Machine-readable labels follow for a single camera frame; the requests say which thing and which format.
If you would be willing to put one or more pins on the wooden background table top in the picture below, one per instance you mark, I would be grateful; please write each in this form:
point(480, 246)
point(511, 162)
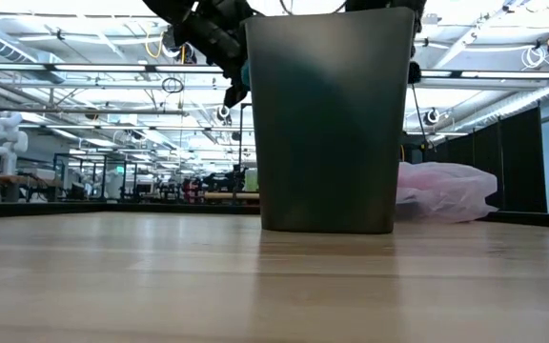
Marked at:
point(231, 195)

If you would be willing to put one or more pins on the pale pink trash bag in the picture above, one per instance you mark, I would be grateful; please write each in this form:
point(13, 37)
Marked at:
point(446, 190)

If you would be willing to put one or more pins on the translucent grey trash bin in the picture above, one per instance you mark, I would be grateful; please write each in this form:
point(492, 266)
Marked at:
point(327, 143)

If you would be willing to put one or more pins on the pale green container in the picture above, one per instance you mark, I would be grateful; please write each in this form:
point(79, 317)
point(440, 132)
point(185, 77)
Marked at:
point(250, 181)

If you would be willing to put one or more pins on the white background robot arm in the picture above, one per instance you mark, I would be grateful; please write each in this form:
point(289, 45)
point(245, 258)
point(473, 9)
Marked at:
point(5, 143)

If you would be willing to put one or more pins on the cluttered background workbench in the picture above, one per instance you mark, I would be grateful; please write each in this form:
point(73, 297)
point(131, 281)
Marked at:
point(12, 181)

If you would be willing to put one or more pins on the black background robot rig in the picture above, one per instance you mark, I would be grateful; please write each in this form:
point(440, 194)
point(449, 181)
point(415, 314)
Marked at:
point(241, 143)

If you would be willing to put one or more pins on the black partition wall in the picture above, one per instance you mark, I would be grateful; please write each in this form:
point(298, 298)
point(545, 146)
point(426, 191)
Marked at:
point(517, 167)

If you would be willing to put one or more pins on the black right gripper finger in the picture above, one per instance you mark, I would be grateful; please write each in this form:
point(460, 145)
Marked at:
point(415, 71)

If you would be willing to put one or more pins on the black metal rig frame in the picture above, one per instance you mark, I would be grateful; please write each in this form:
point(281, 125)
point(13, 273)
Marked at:
point(112, 208)

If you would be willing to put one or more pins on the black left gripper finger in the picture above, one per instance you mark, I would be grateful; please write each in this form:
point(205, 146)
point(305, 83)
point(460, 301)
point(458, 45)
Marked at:
point(236, 93)

